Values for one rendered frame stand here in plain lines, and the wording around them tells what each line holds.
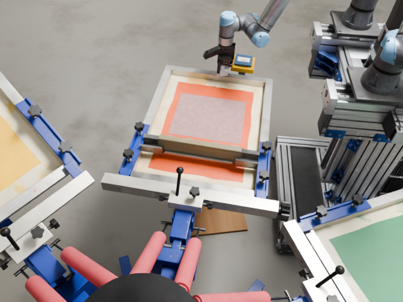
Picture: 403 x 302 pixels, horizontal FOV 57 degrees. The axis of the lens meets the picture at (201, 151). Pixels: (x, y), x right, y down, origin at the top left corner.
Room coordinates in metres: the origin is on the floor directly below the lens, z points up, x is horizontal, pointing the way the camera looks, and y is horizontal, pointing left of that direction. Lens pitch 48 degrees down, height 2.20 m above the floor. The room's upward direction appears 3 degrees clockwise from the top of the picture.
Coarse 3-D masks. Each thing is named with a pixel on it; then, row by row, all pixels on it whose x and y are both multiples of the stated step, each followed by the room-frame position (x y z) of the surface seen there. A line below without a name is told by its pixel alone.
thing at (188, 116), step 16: (176, 96) 1.47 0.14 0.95; (192, 96) 1.47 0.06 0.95; (208, 96) 1.48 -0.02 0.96; (176, 112) 1.35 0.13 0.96; (192, 112) 1.35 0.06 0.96; (208, 112) 1.36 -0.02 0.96; (176, 128) 1.24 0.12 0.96; (192, 128) 1.24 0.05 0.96; (160, 160) 1.03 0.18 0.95; (176, 160) 1.04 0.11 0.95; (192, 160) 1.04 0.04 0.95
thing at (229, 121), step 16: (224, 96) 1.49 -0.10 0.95; (240, 96) 1.49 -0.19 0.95; (224, 112) 1.37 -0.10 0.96; (240, 112) 1.37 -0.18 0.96; (208, 128) 1.25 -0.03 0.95; (224, 128) 1.25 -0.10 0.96; (240, 128) 1.26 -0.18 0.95; (240, 144) 1.15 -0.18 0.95; (208, 176) 0.96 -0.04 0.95; (224, 176) 0.97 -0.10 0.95; (240, 176) 0.97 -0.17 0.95
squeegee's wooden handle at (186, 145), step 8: (160, 136) 1.08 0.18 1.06; (168, 136) 1.08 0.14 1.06; (160, 144) 1.06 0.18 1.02; (168, 144) 1.06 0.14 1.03; (176, 144) 1.05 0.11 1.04; (184, 144) 1.05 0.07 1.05; (192, 144) 1.05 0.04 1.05; (200, 144) 1.05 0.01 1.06; (208, 144) 1.05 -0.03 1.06; (216, 144) 1.05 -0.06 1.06; (224, 144) 1.05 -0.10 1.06; (184, 152) 1.05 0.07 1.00; (192, 152) 1.05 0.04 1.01; (200, 152) 1.04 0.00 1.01; (208, 152) 1.04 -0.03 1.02; (216, 152) 1.03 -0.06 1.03; (224, 152) 1.03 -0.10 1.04; (232, 152) 1.02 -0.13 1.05; (240, 152) 1.02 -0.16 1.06; (232, 160) 1.02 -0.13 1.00
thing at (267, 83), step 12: (168, 72) 1.62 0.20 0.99; (180, 72) 1.64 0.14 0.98; (192, 72) 1.63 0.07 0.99; (204, 72) 1.64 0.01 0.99; (216, 72) 1.65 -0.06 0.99; (252, 84) 1.59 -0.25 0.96; (264, 84) 1.58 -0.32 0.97; (156, 96) 1.42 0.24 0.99; (264, 96) 1.46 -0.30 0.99; (156, 108) 1.33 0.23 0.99; (264, 108) 1.37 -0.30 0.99; (144, 120) 1.24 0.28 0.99; (264, 120) 1.29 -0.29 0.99; (264, 132) 1.21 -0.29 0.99; (156, 180) 0.90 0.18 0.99; (168, 180) 0.90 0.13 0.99; (192, 180) 0.91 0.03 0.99; (228, 192) 0.86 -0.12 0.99; (240, 192) 0.86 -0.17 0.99; (252, 192) 0.86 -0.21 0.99
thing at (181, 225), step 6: (180, 210) 0.73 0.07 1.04; (186, 210) 0.73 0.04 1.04; (180, 216) 0.70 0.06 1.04; (186, 216) 0.71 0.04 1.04; (192, 216) 0.73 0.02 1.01; (174, 222) 0.68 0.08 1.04; (180, 222) 0.68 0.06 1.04; (186, 222) 0.68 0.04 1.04; (174, 228) 0.65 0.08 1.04; (180, 228) 0.66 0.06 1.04; (186, 228) 0.66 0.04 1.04; (174, 234) 0.63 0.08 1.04; (180, 234) 0.63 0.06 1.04; (186, 234) 0.63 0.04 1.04; (186, 240) 0.62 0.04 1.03
